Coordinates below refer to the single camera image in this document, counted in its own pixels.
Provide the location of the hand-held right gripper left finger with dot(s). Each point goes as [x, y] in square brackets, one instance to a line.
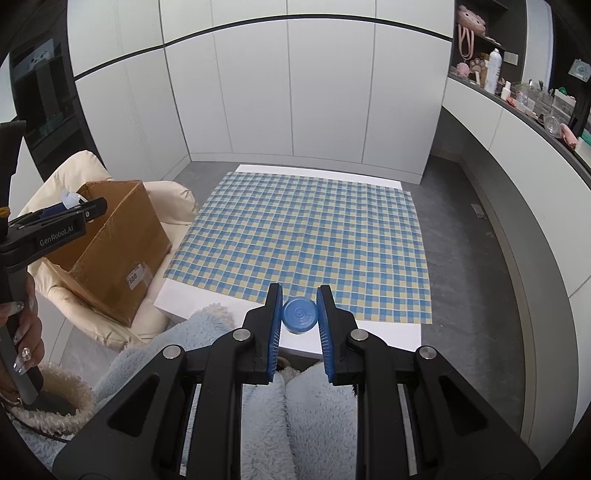
[276, 323]

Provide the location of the pink handbag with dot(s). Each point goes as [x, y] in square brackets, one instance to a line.
[471, 18]

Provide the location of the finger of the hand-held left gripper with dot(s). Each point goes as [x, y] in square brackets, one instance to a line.
[87, 210]
[55, 211]

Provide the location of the brown box with paw print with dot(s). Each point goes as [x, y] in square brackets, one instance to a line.
[478, 69]

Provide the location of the person's left hand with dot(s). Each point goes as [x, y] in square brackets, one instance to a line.
[27, 332]

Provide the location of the brown cardboard box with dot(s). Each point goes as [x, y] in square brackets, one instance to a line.
[115, 258]

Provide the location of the cream padded armchair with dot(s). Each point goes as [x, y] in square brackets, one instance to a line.
[175, 203]

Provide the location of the clear acrylic organizer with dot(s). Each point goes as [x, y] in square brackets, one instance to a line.
[531, 96]

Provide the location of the white low table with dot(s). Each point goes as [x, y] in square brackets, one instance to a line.
[194, 304]

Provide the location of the white wall switch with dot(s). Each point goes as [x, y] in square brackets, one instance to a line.
[510, 57]

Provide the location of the metal floor outlet plate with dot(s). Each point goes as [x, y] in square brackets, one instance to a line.
[478, 212]

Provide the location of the clear drawer organizer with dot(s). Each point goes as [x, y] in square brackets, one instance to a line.
[564, 105]

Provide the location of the person's light blue fleece clothing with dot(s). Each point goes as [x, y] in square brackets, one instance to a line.
[314, 415]

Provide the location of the small blue tube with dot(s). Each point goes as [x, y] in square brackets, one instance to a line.
[299, 314]

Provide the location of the white wardrobe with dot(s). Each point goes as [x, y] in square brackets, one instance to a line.
[277, 92]

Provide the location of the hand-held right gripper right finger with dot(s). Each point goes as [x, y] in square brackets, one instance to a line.
[325, 332]

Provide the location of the black glass cabinet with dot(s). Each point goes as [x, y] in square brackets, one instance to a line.
[46, 92]

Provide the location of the blue yellow checked tablecloth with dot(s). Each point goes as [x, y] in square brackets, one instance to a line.
[300, 230]

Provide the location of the small white case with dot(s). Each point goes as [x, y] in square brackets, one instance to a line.
[71, 198]

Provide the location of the clear glass cup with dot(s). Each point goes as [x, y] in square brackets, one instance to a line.
[552, 124]

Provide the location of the small white bottle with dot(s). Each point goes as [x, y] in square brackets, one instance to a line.
[505, 90]

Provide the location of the pink plush toy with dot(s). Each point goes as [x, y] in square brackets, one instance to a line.
[463, 69]

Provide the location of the tall white spray bottle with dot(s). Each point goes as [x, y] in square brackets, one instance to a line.
[493, 69]

